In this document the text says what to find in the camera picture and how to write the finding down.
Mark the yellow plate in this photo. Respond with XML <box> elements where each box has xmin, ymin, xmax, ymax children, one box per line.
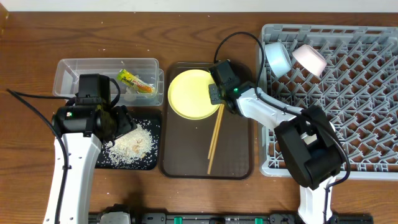
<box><xmin>168</xmin><ymin>69</ymin><xmax>219</xmax><ymax>120</ymax></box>

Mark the pile of white rice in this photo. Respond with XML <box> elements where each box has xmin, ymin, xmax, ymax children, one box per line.
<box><xmin>104</xmin><ymin>119</ymin><xmax>159</xmax><ymax>169</ymax></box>

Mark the wooden chopstick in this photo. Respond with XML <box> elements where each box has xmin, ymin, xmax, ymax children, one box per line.
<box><xmin>207</xmin><ymin>104</ymin><xmax>224</xmax><ymax>175</ymax></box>
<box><xmin>208</xmin><ymin>105</ymin><xmax>222</xmax><ymax>159</ymax></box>

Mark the green orange snack wrapper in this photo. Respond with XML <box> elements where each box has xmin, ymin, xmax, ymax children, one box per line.
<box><xmin>116</xmin><ymin>69</ymin><xmax>154</xmax><ymax>94</ymax></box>

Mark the light blue bowl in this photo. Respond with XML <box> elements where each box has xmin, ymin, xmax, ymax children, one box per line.
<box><xmin>264</xmin><ymin>42</ymin><xmax>292</xmax><ymax>78</ymax></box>

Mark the white bowl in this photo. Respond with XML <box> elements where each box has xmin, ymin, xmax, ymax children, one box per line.
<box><xmin>292</xmin><ymin>44</ymin><xmax>327</xmax><ymax>77</ymax></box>

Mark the white green cup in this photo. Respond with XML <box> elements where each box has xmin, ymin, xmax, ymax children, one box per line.
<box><xmin>301</xmin><ymin>133</ymin><xmax>317</xmax><ymax>145</ymax></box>

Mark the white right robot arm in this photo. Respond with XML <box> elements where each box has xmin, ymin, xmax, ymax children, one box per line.
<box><xmin>208</xmin><ymin>82</ymin><xmax>346</xmax><ymax>223</ymax></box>

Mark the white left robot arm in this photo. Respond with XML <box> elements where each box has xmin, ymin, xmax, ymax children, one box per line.
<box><xmin>44</xmin><ymin>106</ymin><xmax>137</xmax><ymax>223</ymax></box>

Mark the grey dishwasher rack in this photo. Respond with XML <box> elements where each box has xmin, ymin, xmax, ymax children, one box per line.
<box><xmin>259</xmin><ymin>24</ymin><xmax>397</xmax><ymax>180</ymax></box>

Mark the black plastic tray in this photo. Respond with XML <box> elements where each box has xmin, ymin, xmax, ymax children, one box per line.
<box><xmin>95</xmin><ymin>108</ymin><xmax>162</xmax><ymax>170</ymax></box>

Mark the clear plastic bin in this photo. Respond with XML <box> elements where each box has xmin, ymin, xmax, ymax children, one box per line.
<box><xmin>53</xmin><ymin>58</ymin><xmax>164</xmax><ymax>107</ymax></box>

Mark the dark brown serving tray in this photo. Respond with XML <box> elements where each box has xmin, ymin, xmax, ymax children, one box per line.
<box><xmin>159</xmin><ymin>62</ymin><xmax>254</xmax><ymax>180</ymax></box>

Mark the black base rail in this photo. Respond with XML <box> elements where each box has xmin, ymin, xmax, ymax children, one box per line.
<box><xmin>88</xmin><ymin>203</ymin><xmax>374</xmax><ymax>224</ymax></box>

